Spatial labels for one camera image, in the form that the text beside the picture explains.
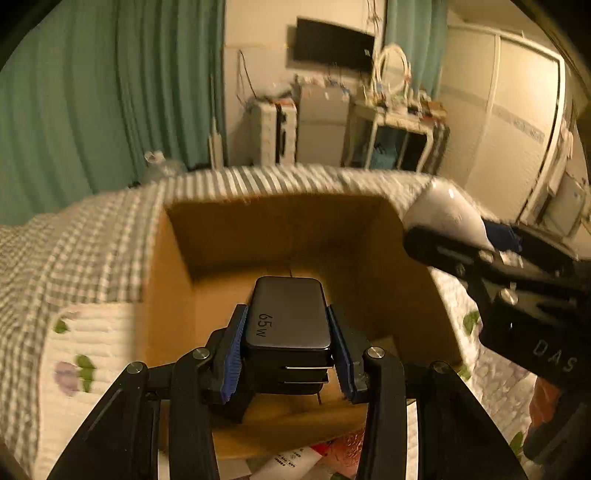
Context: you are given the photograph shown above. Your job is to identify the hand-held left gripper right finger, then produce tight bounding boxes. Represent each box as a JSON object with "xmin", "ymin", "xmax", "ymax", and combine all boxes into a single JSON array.
[{"xmin": 327, "ymin": 304, "xmax": 528, "ymax": 480}]

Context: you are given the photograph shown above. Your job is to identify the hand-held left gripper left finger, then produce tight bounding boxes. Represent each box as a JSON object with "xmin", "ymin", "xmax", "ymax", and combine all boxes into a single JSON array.
[{"xmin": 46, "ymin": 304, "xmax": 249, "ymax": 480}]

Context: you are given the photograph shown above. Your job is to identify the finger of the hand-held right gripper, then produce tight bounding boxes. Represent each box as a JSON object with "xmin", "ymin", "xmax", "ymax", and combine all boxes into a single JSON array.
[
  {"xmin": 403, "ymin": 225, "xmax": 498, "ymax": 278},
  {"xmin": 482, "ymin": 220, "xmax": 574, "ymax": 265}
]

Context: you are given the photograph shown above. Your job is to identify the white rounded mouse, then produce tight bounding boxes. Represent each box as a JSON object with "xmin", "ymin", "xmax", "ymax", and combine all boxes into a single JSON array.
[{"xmin": 402, "ymin": 179, "xmax": 493, "ymax": 253}]

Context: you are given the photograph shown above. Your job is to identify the black power adapter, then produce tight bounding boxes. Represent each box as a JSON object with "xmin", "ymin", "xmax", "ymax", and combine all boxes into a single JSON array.
[{"xmin": 242, "ymin": 276, "xmax": 334, "ymax": 396}]

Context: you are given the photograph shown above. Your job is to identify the brown cardboard box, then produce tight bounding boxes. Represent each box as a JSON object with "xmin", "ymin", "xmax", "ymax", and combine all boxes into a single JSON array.
[{"xmin": 134, "ymin": 194, "xmax": 468, "ymax": 460}]

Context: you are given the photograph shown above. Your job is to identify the printed paper leaflets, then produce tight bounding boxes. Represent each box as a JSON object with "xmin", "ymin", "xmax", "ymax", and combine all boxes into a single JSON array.
[{"xmin": 244, "ymin": 428, "xmax": 371, "ymax": 480}]

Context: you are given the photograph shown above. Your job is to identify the white wardrobe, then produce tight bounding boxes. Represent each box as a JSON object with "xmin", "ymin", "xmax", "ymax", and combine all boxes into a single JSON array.
[{"xmin": 438, "ymin": 22, "xmax": 574, "ymax": 219}]

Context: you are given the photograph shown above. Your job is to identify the white side table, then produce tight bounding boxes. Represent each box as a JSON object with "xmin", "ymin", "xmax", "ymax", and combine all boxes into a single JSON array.
[{"xmin": 343, "ymin": 99, "xmax": 450, "ymax": 174}]

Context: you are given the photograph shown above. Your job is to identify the white floral quilt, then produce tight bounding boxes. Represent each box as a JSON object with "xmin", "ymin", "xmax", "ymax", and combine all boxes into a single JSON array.
[{"xmin": 37, "ymin": 302, "xmax": 154, "ymax": 480}]

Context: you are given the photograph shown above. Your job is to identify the grey cabinet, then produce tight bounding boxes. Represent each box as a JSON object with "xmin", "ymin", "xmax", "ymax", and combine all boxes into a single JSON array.
[{"xmin": 295, "ymin": 83, "xmax": 350, "ymax": 165}]

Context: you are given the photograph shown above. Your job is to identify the grey checked bed sheet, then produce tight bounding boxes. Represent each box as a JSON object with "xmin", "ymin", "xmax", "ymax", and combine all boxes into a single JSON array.
[{"xmin": 0, "ymin": 163, "xmax": 485, "ymax": 464}]

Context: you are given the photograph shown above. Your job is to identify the clear plastic bottle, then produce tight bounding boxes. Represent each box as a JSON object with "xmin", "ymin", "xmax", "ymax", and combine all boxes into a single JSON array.
[{"xmin": 140, "ymin": 150, "xmax": 186, "ymax": 184}]

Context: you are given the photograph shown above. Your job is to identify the white suitcase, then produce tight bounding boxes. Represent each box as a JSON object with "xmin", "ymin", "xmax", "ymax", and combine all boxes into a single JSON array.
[{"xmin": 248, "ymin": 99, "xmax": 297, "ymax": 165}]

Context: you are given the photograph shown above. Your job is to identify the narrow green curtain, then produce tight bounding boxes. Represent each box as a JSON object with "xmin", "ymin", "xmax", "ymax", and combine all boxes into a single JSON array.
[{"xmin": 385, "ymin": 0, "xmax": 450, "ymax": 100}]

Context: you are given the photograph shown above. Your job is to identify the black wall screen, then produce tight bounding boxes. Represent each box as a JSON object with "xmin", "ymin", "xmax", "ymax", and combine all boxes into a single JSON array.
[{"xmin": 294, "ymin": 17, "xmax": 376, "ymax": 73}]

